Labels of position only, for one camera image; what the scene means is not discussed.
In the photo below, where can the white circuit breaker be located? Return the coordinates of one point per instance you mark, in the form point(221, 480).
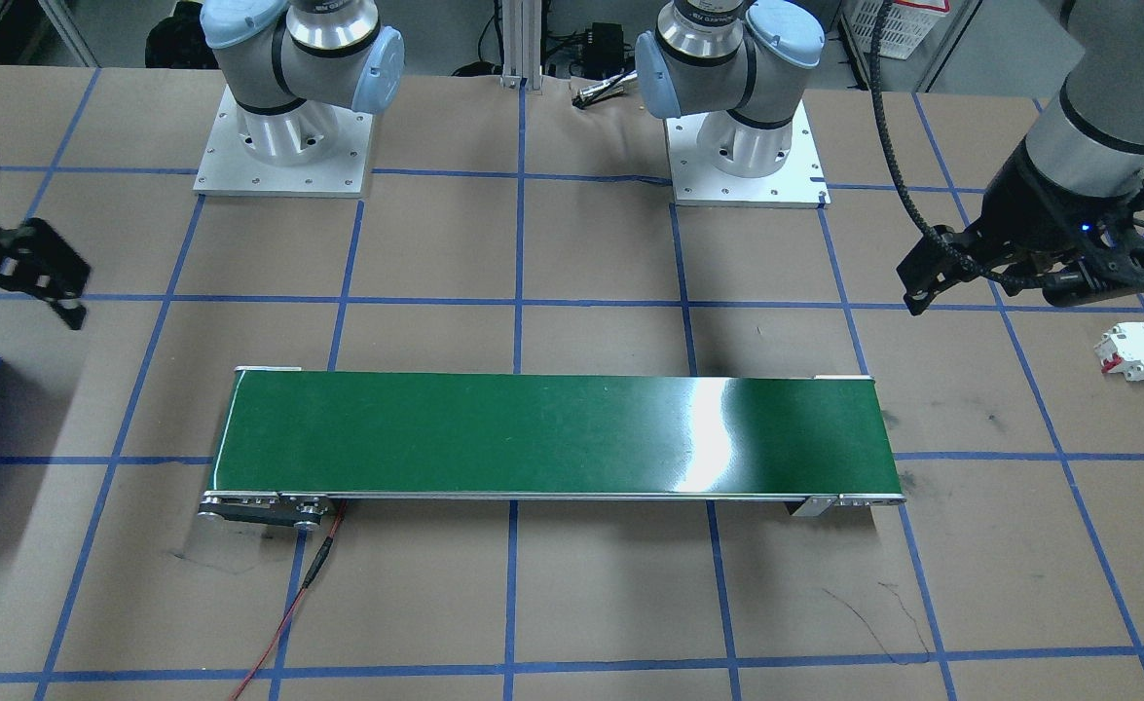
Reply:
point(1136, 352)

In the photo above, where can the metal plug connector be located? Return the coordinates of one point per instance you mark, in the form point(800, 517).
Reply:
point(603, 92)

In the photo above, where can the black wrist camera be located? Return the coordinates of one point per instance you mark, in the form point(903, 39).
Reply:
point(1141, 258)

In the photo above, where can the white plastic basket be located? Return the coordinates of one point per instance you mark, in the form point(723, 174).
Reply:
point(898, 29)

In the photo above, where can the black electronics box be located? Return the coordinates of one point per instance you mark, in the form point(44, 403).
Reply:
point(608, 41)

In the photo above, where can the aluminium upright strut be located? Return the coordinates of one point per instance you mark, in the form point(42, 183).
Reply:
point(518, 39)

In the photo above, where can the green belt conveyor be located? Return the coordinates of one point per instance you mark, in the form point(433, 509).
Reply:
point(581, 438)

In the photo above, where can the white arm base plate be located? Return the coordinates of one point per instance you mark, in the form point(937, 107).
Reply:
point(698, 190)
point(231, 180)

